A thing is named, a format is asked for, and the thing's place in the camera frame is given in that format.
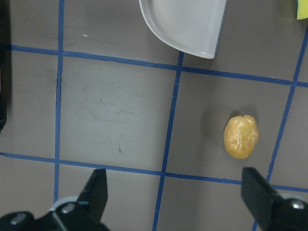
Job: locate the beige plastic dustpan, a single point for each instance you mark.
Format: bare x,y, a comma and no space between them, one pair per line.
190,26

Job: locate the yellow toy potato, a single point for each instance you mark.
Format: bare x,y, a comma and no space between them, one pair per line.
240,136

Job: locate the yellow green sponge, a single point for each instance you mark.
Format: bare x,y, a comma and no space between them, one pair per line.
302,9

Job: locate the black bag lined bin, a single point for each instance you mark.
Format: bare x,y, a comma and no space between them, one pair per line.
5,61

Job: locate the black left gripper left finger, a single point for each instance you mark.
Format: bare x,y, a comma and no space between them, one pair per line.
94,196

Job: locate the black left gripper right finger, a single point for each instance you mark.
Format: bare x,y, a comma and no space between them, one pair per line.
259,197

